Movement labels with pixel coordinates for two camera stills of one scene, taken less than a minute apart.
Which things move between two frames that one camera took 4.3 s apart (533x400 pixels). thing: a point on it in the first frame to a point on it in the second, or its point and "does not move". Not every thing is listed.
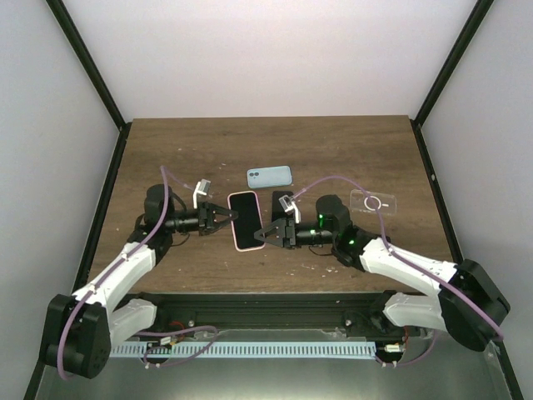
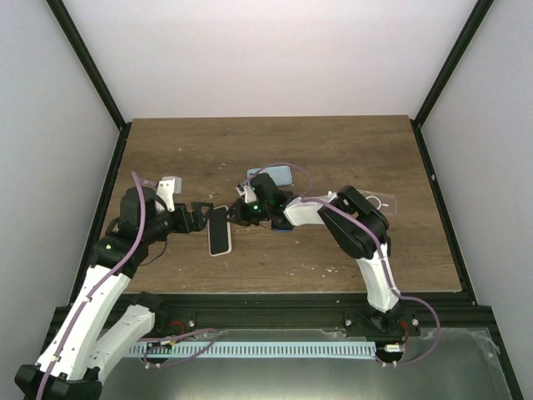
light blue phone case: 269,177 does not move
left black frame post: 85,60 does not move
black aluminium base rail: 199,311 does not move
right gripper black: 286,231 to 236,210
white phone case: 249,220 to 219,232
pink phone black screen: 249,221 to 219,231
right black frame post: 475,17 does not move
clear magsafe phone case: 361,203 does not move
